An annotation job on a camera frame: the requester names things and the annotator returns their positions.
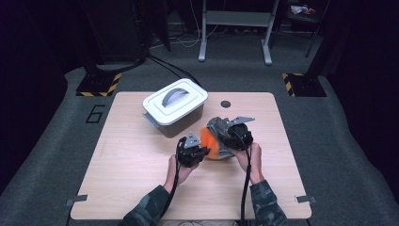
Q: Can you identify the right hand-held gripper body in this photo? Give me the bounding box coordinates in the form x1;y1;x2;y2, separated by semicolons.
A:
224;116;256;150

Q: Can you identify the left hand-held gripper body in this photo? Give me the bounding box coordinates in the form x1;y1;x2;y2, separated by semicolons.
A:
177;131;205;169

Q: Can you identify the orange plush toy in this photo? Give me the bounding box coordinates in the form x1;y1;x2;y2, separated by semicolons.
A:
199;126;229;161

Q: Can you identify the grey knitted cloth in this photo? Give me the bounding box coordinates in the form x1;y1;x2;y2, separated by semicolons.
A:
206;116;243;159

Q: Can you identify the transparent brown storage box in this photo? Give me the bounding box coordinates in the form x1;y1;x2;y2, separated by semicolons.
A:
143;105;205;139

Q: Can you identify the white lid with grey handle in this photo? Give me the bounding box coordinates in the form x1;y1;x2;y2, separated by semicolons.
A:
142;77;209;127

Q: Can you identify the person's left hand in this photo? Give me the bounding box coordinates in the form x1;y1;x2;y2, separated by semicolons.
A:
164;154;200;194

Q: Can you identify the person's right hand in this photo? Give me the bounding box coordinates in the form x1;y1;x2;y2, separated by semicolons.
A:
231;142;263;186

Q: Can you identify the black base with hazard stripes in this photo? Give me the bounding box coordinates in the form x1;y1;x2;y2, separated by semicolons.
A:
281;73;327;98
75;71;122;98

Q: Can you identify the grey tape piece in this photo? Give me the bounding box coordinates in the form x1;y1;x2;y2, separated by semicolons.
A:
65;194;88;206
295;195;317;204

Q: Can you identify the dark side table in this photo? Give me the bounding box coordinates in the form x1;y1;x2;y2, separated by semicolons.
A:
272;0;330;59

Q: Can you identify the small colourful object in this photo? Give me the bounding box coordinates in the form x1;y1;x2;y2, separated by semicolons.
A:
290;4;316;16

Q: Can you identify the dark curtain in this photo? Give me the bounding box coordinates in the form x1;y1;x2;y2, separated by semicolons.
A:
309;0;399;208
0;0;86;192

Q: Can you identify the left hand-held gripper cable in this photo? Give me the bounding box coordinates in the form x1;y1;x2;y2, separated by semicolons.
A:
159;136;186;220

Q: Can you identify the hand-held gripper cable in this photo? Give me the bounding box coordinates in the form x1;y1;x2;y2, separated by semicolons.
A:
159;136;186;220
239;131;253;226

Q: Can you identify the right hand-held gripper cable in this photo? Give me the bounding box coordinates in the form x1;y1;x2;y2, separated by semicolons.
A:
239;131;253;226

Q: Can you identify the black floor cable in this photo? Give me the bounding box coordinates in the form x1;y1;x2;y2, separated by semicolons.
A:
150;57;183;81
150;55;203;89

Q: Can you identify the white floor cable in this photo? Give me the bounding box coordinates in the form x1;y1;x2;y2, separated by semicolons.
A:
173;0;220;49

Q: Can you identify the white metal stand frame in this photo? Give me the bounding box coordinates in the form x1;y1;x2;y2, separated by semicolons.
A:
198;0;280;66

